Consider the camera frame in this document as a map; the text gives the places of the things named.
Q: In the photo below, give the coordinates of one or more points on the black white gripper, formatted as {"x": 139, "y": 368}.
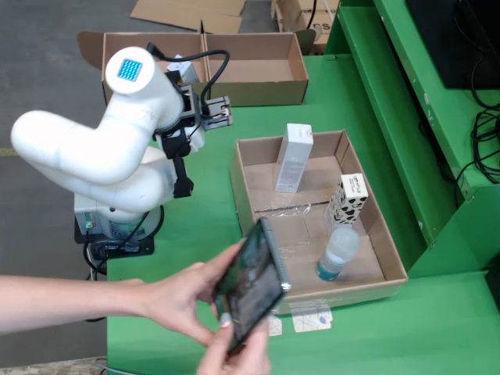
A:
{"x": 176, "y": 146}

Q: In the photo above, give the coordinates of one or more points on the black smartphone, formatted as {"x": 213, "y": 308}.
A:
{"x": 254, "y": 281}

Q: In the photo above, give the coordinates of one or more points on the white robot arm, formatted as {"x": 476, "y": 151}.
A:
{"x": 97, "y": 156}

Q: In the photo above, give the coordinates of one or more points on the person left forearm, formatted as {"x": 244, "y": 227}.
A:
{"x": 70, "y": 304}

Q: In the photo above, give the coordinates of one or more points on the grey robot control box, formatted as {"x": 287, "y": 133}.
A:
{"x": 84, "y": 215}

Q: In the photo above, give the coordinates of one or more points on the cow print hand cream box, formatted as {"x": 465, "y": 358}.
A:
{"x": 345, "y": 207}

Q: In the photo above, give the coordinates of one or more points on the empty cardboard box with flaps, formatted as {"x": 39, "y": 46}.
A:
{"x": 187, "y": 11}

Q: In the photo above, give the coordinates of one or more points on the shallow cardboard tray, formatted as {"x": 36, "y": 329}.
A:
{"x": 351, "y": 269}

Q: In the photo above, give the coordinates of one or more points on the person left hand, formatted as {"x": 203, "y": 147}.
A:
{"x": 176, "y": 301}

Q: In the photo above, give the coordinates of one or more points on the person right hand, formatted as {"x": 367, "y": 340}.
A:
{"x": 242, "y": 359}

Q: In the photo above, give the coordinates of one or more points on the tall white carton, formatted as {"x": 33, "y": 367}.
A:
{"x": 293, "y": 156}

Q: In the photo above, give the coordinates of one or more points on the white tape patch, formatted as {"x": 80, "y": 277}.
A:
{"x": 312, "y": 322}
{"x": 275, "y": 326}

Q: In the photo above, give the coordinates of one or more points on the plastic bottle teal label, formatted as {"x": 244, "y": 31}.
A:
{"x": 338, "y": 250}

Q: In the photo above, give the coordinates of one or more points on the stack of shipping cartons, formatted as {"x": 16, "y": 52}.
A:
{"x": 322, "y": 27}

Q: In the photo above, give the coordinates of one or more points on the green metal shelf unit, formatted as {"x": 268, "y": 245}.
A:
{"x": 390, "y": 117}

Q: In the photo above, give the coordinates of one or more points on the black monitor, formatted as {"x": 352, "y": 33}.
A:
{"x": 449, "y": 39}

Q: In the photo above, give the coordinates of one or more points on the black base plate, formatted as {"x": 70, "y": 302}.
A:
{"x": 144, "y": 246}

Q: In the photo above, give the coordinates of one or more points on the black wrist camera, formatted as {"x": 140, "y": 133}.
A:
{"x": 218, "y": 113}

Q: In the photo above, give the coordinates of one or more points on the grey wrist mounting bracket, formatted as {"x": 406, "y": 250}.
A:
{"x": 187, "y": 105}

